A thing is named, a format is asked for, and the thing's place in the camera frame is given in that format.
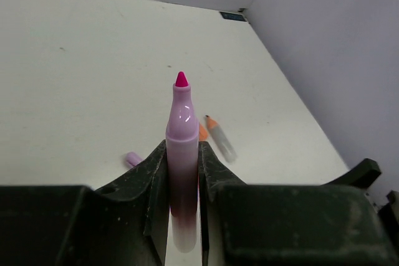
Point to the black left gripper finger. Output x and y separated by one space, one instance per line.
125 222

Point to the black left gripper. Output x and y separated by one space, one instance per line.
336 223

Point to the purple highlighter cap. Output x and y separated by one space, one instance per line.
132 159

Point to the purple highlighter body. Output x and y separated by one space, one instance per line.
182 142

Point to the orange highlighter cap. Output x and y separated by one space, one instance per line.
203 134

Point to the dark table corner label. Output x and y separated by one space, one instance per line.
232 16

